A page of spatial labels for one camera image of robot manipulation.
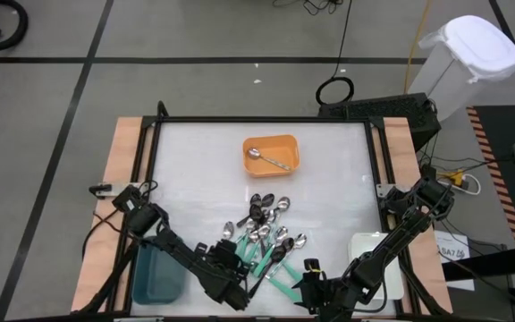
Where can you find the white trash can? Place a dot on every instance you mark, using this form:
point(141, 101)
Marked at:
point(476, 44)

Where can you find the black computer case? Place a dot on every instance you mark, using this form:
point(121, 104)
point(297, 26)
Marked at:
point(387, 109)

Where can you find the teal plastic bin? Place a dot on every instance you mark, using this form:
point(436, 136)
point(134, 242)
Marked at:
point(154, 277)

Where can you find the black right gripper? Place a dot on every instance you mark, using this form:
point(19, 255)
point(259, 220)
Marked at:
point(324, 293)

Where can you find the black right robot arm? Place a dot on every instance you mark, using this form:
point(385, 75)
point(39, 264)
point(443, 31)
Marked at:
point(387, 250)

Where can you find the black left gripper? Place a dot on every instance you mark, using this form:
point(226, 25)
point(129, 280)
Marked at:
point(226, 268)

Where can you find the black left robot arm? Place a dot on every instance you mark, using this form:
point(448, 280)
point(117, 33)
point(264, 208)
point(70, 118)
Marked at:
point(172, 246)

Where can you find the white plastic bin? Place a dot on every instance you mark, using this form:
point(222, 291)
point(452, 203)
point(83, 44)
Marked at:
point(358, 246)

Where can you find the black beam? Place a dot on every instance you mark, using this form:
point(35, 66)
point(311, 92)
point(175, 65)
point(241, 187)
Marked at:
point(490, 267)

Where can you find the orange plastic bin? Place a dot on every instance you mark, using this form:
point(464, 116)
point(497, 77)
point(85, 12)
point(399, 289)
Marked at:
point(275, 145)

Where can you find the white paper label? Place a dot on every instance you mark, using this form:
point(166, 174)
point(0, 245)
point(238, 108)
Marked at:
point(452, 250)

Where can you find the hazard striped black mat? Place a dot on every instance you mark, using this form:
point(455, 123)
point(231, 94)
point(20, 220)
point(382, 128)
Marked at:
point(499, 129)

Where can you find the gray metal mounting plate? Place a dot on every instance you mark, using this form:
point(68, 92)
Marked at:
point(105, 189)
point(383, 190)

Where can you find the black diagonal frame strut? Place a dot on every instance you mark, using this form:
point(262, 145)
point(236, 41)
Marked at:
point(419, 286)
point(112, 277)

